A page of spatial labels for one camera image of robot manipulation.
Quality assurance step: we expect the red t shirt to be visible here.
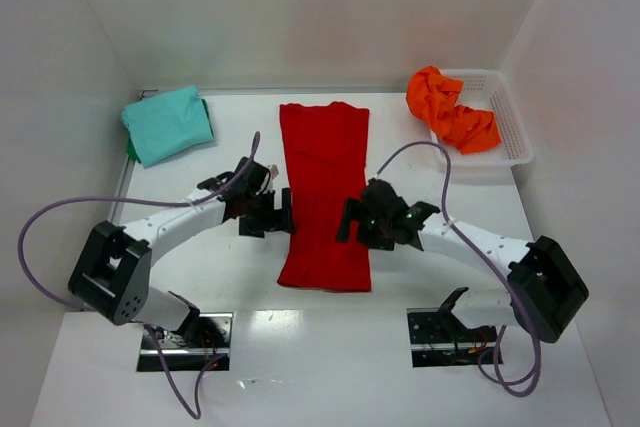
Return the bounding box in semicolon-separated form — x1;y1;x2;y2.
277;102;371;293

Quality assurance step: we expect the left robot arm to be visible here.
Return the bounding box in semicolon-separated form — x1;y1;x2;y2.
68;158;295;343

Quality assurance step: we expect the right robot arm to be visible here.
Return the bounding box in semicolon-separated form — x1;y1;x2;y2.
336;178;590;343

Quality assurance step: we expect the folded turquoise t shirt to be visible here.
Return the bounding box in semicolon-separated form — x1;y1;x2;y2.
121;85;214;168

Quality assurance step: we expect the orange t shirt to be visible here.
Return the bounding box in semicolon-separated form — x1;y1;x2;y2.
406;66;501;155

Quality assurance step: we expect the folded green t shirt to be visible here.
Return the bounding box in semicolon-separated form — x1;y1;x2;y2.
124;98;216;162

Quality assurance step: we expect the white perforated plastic basket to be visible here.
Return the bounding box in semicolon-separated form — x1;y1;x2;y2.
429;69;534;168

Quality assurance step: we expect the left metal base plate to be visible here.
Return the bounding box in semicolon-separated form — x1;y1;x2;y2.
153;312;234;372

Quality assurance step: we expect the metal base plate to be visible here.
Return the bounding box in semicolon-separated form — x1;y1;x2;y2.
407;309;498;368
153;312;234;372

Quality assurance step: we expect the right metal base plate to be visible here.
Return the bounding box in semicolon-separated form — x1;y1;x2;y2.
407;309;498;368

